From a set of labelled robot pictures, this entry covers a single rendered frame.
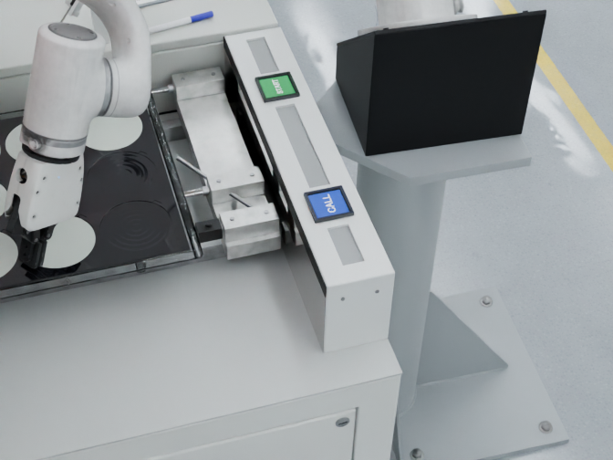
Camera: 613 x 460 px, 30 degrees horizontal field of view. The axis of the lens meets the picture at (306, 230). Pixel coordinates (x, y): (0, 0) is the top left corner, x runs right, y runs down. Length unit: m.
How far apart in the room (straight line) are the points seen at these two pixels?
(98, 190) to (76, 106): 0.26
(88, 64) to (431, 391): 1.35
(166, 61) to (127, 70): 0.38
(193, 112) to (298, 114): 0.21
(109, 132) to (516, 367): 1.21
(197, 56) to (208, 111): 0.10
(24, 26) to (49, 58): 0.47
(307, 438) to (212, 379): 0.17
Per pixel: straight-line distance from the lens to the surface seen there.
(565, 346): 2.70
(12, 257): 1.63
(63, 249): 1.62
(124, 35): 1.51
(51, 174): 1.51
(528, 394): 2.58
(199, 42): 1.86
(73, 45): 1.44
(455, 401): 2.54
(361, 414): 1.62
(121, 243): 1.62
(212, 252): 1.68
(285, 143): 1.66
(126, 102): 1.49
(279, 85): 1.75
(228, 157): 1.76
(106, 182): 1.71
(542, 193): 3.03
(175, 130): 1.87
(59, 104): 1.46
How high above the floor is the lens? 2.08
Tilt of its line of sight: 47 degrees down
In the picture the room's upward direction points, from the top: 2 degrees clockwise
